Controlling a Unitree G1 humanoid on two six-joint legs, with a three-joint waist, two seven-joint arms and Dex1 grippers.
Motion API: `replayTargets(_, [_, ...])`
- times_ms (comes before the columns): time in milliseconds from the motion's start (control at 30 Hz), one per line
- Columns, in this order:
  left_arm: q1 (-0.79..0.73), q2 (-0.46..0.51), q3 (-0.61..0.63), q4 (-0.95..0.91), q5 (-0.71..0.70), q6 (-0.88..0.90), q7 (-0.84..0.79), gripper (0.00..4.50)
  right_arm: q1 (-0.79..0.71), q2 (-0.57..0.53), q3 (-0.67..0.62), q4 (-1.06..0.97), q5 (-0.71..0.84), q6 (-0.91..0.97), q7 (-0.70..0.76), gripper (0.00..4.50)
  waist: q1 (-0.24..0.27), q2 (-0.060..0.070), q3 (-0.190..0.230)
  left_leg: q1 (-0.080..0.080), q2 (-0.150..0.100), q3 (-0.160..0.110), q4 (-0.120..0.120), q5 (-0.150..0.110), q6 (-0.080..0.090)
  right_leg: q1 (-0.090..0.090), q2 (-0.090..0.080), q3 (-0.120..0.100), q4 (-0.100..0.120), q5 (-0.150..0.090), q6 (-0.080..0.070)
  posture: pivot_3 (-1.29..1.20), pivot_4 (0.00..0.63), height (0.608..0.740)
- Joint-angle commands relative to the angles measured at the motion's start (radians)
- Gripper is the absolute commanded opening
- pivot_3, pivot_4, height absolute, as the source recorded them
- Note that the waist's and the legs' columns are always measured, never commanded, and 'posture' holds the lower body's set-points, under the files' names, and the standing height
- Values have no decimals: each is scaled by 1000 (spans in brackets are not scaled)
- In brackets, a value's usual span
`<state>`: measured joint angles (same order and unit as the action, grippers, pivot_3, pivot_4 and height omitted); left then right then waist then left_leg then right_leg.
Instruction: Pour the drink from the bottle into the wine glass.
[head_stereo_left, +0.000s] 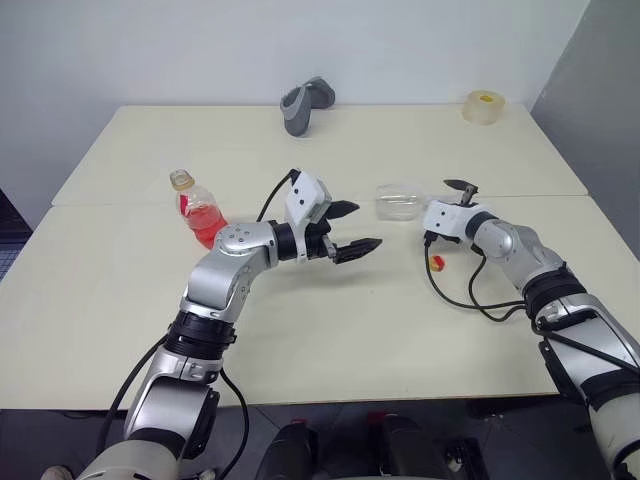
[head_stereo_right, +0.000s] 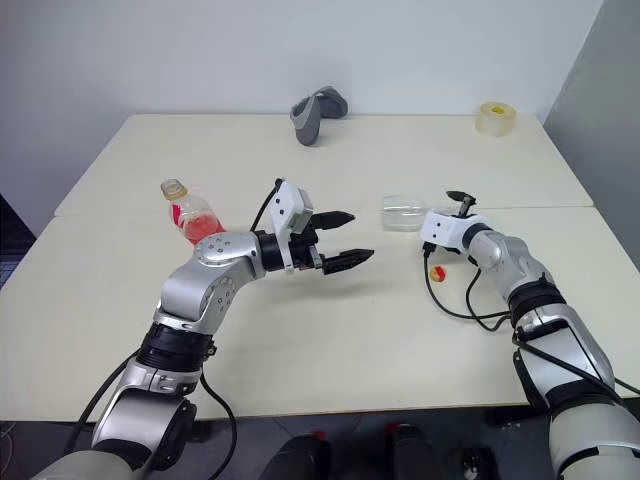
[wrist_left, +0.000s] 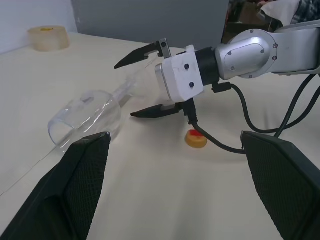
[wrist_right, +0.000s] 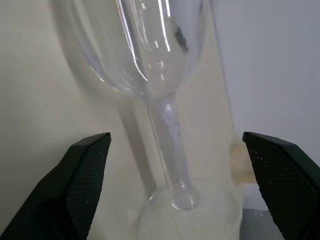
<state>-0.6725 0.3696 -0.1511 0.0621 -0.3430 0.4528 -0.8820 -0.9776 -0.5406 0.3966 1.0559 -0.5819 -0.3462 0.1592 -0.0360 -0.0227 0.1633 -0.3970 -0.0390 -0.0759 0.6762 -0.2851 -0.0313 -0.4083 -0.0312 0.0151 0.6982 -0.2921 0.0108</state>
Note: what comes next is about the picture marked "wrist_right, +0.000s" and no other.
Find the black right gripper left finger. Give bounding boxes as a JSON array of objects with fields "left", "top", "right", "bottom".
[{"left": 0, "top": 132, "right": 112, "bottom": 240}]

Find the clear wine glass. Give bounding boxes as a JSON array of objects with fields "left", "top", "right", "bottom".
[{"left": 72, "top": 0, "right": 245, "bottom": 240}]

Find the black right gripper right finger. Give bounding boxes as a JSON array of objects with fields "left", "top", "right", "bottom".
[{"left": 241, "top": 131, "right": 320, "bottom": 240}]

